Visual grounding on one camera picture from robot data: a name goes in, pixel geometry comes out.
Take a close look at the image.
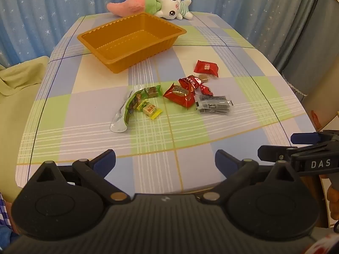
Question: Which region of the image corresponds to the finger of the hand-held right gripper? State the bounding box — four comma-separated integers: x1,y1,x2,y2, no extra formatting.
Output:
258,145,298,162
290,130,339,145

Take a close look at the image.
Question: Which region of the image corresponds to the red white patterned cloth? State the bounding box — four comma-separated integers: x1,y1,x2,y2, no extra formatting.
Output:
304,231,339,254

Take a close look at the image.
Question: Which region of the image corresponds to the beige wooden furniture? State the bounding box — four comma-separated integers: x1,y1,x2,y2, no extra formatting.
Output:
302,83,339,138

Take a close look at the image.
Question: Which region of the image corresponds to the white bunny carrot plush toy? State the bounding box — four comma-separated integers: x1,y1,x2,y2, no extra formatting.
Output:
106,0,193,21

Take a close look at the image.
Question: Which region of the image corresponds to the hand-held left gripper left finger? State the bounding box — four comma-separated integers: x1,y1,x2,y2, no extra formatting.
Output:
21,149,131,205

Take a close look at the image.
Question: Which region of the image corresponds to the person's right hand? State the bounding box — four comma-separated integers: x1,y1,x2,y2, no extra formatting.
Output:
326,185,339,221

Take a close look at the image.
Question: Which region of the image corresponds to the long green snack packet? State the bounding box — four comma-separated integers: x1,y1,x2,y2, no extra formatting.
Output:
110,85,162,133

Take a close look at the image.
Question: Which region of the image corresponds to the blue star curtain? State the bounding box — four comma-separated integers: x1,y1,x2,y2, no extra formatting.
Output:
0,0,322,68

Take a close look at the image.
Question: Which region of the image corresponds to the light green cloth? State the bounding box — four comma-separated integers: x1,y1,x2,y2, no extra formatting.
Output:
0,55,51,204

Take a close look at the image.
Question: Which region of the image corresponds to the red white-print snack packet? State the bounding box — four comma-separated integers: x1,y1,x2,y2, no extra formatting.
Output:
178,75,203,91

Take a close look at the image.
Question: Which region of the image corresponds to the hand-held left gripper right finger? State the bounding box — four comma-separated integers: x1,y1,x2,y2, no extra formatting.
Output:
197,149,315,204

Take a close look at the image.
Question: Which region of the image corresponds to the square red snack packet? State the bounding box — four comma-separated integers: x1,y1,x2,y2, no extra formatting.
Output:
194,60,219,78

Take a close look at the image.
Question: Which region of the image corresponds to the yellow candy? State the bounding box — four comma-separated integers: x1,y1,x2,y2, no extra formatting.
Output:
142,103,163,120

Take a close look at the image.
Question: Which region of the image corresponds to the large red snack packet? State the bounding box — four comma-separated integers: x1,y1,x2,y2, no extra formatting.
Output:
163,83,197,109

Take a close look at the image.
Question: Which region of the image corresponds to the blue patterned cloth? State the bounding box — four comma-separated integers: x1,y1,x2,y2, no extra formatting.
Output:
0,190,13,245

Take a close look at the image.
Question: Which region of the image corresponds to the grey-blue lace-trimmed cover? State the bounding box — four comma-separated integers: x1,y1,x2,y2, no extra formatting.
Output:
273,0,339,97

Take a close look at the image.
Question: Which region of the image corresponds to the clear packet of dark snack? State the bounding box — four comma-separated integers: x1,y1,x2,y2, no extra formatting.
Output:
194,94,233,115

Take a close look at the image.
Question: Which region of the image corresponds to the orange plastic tray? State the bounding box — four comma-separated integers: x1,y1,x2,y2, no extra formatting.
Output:
77,13,187,74

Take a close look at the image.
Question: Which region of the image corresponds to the plaid tablecloth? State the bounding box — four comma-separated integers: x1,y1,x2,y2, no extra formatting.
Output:
15,12,317,195

